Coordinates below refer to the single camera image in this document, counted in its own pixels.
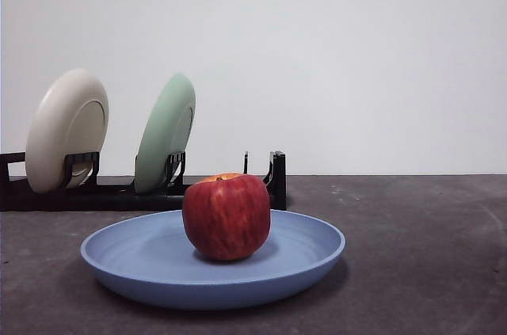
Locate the black plate rack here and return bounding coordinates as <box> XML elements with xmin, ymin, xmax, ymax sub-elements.
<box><xmin>0</xmin><ymin>150</ymin><xmax>288</xmax><ymax>212</ymax></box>

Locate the beige plate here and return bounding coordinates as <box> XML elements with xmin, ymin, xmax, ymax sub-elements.
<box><xmin>25</xmin><ymin>68</ymin><xmax>110</xmax><ymax>194</ymax></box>

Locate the blue plate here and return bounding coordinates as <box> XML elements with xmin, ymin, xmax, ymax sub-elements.
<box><xmin>80</xmin><ymin>209</ymin><xmax>346</xmax><ymax>310</ymax></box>

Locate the red apple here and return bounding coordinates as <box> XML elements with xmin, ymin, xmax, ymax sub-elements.
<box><xmin>181</xmin><ymin>173</ymin><xmax>272</xmax><ymax>262</ymax></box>

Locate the green plate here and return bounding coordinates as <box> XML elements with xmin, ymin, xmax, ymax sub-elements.
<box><xmin>133</xmin><ymin>72</ymin><xmax>197</xmax><ymax>195</ymax></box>

